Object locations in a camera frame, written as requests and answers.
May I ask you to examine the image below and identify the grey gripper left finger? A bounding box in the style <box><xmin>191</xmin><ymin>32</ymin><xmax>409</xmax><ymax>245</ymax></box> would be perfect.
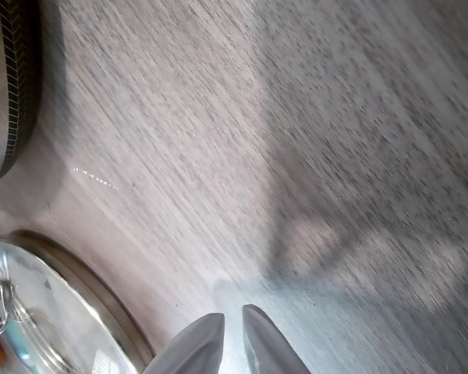
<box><xmin>142</xmin><ymin>312</ymin><xmax>225</xmax><ymax>374</ymax></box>

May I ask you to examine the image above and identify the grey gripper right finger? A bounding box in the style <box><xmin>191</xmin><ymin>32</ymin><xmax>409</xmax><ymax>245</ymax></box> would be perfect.
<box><xmin>243</xmin><ymin>303</ymin><xmax>313</xmax><ymax>374</ymax></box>

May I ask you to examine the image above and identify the glass lid with black handle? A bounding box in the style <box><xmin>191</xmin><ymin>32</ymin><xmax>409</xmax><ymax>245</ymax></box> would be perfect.
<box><xmin>0</xmin><ymin>229</ymin><xmax>157</xmax><ymax>374</ymax></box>

